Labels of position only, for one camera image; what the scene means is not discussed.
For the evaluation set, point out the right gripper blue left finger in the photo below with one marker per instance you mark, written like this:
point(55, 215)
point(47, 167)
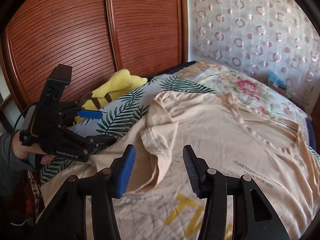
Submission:
point(121, 172)

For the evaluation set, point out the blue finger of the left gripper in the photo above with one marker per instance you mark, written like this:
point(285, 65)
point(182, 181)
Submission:
point(89, 114)

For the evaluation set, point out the blue item cardboard box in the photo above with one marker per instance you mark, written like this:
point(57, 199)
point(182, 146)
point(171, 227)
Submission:
point(276, 83)

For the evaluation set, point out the palm leaf print bedsheet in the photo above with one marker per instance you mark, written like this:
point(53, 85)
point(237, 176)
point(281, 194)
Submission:
point(120, 115)

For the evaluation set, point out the person's left hand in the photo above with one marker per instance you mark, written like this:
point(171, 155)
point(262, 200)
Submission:
point(21, 151)

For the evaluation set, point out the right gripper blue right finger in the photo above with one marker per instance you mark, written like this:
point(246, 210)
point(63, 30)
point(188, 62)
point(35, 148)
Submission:
point(196, 170)

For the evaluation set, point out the wooden slatted wardrobe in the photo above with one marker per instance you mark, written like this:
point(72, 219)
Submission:
point(95, 37)

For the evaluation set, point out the sheer circle pattern curtain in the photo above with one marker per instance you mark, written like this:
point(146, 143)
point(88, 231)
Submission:
point(259, 38)

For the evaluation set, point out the yellow plush toy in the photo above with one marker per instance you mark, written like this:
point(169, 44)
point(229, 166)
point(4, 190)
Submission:
point(120, 83)

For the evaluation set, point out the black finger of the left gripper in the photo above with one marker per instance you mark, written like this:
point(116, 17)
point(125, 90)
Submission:
point(101, 141)

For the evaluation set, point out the beige t-shirt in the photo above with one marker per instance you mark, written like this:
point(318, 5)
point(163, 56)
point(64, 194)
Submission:
point(234, 140)

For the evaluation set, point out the grey left sleeve forearm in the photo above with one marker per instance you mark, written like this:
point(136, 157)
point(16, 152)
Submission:
point(12, 168)

